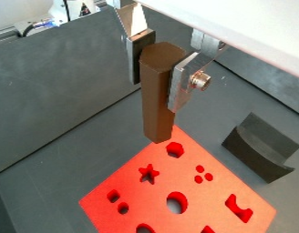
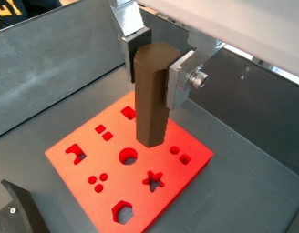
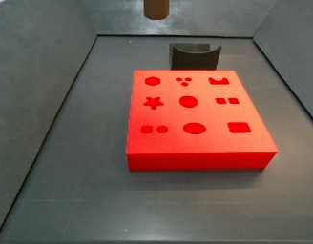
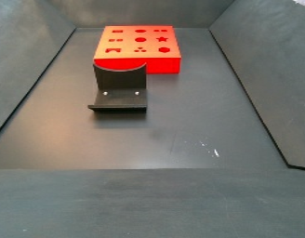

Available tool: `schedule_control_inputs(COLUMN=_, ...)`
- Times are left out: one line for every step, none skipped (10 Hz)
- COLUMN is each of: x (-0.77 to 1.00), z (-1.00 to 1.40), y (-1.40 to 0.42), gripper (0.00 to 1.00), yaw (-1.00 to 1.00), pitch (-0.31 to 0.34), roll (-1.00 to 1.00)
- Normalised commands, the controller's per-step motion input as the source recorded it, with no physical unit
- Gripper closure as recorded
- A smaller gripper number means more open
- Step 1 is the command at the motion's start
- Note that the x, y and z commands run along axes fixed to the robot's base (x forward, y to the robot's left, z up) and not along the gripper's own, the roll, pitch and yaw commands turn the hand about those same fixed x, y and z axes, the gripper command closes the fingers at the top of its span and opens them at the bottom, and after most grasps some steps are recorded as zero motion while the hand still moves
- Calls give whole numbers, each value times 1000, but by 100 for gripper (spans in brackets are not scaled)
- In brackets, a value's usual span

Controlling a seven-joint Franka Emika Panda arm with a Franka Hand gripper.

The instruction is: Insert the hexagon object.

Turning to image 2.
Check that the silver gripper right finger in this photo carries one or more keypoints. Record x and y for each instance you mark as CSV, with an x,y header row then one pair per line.
x,y
184,73

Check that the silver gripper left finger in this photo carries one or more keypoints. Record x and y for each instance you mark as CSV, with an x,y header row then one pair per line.
x,y
132,33

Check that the dark brown hexagonal peg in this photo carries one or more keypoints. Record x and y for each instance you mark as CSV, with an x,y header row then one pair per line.
x,y
151,63

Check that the person in dark shirt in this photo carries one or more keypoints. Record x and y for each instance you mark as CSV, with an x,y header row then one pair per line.
x,y
16,11

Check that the red shape-sorting board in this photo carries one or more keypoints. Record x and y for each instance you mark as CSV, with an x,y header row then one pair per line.
x,y
123,181

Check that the black mount bracket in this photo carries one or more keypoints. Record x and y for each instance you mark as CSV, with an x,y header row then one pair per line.
x,y
20,216

